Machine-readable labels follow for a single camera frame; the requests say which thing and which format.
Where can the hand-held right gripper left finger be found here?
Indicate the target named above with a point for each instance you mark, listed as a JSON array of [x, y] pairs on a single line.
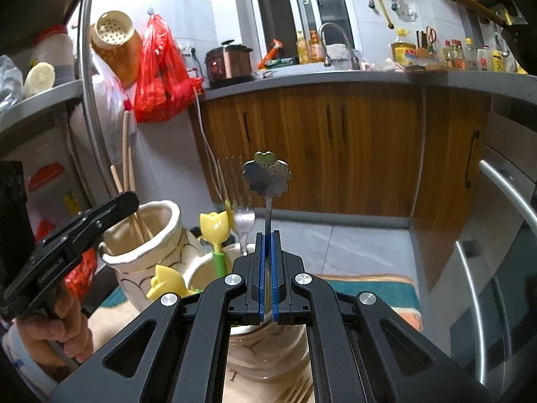
[[261, 277]]

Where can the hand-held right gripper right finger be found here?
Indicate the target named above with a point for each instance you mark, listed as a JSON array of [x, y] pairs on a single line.
[[275, 277]]

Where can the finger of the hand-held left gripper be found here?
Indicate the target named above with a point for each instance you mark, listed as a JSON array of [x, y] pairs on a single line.
[[96, 222]]

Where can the wooden chopstick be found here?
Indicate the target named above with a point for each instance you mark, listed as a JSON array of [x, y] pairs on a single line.
[[131, 168], [115, 176], [126, 142]]

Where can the metal fork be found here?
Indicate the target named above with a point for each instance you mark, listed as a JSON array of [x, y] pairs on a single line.
[[244, 229]]

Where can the green utensil with yellow tulip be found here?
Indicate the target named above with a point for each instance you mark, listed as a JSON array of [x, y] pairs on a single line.
[[214, 229], [165, 279]]

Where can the cream holder with gold pattern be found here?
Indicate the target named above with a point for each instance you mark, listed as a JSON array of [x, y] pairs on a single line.
[[134, 279]]

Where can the white ceramic utensil holder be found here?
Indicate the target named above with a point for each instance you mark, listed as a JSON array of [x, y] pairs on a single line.
[[268, 352]]

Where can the flower-shaped metal spoon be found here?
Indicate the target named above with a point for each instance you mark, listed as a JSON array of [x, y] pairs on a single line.
[[266, 174]]

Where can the person's left hand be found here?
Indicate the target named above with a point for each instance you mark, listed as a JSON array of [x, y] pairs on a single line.
[[42, 331]]

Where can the box with red lid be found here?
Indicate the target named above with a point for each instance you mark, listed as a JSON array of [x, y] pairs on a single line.
[[46, 176]]

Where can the white blue patterned bowl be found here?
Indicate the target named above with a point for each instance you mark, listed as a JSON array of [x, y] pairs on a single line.
[[21, 369]]

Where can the teal and orange floor mat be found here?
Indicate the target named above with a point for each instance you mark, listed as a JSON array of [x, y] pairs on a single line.
[[369, 302]]

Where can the white plastic bag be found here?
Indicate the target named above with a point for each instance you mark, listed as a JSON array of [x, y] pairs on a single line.
[[109, 105]]

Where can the wooden kitchen cabinet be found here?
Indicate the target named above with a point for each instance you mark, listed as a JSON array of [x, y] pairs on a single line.
[[356, 155]]

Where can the white steamed bun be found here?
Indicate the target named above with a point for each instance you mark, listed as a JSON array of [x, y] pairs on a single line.
[[38, 79]]

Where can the red plastic bag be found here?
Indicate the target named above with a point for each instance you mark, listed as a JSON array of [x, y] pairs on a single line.
[[163, 79]]

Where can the clear plastic bag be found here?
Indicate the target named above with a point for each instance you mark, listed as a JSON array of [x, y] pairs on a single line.
[[10, 84]]

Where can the grey storage shelf unit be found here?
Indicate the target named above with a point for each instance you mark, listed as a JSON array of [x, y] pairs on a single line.
[[86, 50]]

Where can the white jar with red lid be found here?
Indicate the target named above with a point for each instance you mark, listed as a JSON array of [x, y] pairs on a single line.
[[54, 54]]

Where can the orange perforated utensil drainer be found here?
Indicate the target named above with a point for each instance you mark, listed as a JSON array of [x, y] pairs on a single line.
[[115, 46]]

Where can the copper electric pressure cooker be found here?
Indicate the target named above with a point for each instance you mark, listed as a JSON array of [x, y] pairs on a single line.
[[228, 65]]

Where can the green flat box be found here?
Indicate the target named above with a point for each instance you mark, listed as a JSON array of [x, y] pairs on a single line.
[[283, 62]]

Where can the orange spray bottle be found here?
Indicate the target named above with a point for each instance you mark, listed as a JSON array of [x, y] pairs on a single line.
[[272, 53]]

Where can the stainless steel appliance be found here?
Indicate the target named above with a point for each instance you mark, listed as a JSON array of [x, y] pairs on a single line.
[[503, 260]]

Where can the yellow liquid bottle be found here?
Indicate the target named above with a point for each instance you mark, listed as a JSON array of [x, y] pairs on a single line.
[[302, 48]]

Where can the white cloth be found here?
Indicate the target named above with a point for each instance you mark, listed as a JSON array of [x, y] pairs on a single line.
[[337, 54]]

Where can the amber liquid bottle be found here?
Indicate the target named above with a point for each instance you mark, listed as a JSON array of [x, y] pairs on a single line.
[[316, 48]]

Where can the metal kitchen faucet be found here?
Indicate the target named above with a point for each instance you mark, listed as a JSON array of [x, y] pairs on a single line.
[[331, 27]]

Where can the yellow cooking oil bottle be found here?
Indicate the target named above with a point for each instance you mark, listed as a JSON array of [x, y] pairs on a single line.
[[403, 50]]

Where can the knife and scissors holder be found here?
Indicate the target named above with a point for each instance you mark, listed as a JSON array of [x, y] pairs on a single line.
[[426, 46]]

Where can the row of condiment bottles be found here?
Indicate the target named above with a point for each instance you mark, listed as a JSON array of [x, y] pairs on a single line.
[[470, 56]]

